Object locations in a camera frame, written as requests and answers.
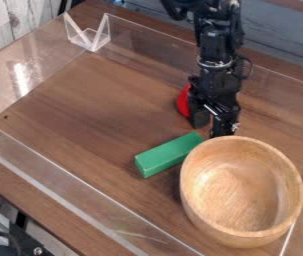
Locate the black device with cable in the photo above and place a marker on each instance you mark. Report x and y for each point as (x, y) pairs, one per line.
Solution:
(21, 244)

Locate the clear acrylic back wall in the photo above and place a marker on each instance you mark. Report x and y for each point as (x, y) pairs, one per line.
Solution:
(169, 58)

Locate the clear acrylic front wall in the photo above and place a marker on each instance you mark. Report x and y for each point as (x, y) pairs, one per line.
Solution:
(95, 224)

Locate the green rectangular block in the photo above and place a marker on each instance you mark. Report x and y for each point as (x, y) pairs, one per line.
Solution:
(168, 154)

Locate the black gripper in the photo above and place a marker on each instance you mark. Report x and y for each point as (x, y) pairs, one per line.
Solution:
(213, 97)

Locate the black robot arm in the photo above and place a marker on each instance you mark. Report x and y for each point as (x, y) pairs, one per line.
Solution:
(220, 35)

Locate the wooden bowl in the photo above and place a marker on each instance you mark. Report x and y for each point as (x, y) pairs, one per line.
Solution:
(241, 191)

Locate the red plush strawberry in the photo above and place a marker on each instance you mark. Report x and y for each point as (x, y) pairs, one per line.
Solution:
(182, 101)

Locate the clear acrylic wall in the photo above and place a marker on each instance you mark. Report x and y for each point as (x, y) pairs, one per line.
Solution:
(169, 58)
(95, 224)

